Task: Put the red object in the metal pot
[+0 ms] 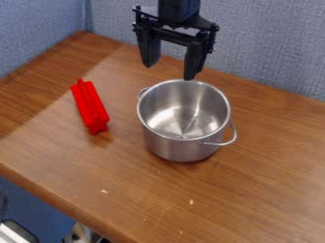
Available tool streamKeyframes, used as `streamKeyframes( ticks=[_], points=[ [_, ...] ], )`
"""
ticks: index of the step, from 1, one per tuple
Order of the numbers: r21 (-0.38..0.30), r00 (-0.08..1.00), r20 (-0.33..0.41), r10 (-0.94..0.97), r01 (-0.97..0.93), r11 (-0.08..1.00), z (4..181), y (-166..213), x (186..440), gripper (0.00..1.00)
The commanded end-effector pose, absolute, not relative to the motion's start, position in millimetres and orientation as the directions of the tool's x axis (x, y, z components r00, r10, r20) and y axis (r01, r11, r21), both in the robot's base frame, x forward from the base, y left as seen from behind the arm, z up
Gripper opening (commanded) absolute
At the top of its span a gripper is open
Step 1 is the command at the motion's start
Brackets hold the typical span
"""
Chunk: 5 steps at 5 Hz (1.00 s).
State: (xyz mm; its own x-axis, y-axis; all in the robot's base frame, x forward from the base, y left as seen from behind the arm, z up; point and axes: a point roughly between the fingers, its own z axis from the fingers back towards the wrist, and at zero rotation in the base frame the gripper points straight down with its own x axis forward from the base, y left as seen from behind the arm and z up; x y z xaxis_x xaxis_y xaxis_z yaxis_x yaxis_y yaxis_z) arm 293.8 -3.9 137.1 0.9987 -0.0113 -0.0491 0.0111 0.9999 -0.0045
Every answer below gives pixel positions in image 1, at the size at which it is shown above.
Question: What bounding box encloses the red plastic block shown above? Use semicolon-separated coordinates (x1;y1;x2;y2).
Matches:
70;78;111;135

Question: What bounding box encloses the grey object under table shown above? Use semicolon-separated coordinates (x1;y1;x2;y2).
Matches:
0;220;39;243

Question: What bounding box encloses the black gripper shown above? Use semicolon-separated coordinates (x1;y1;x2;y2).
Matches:
132;0;219;81

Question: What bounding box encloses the stainless steel pot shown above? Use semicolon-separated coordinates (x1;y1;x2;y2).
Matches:
138;80;238;162

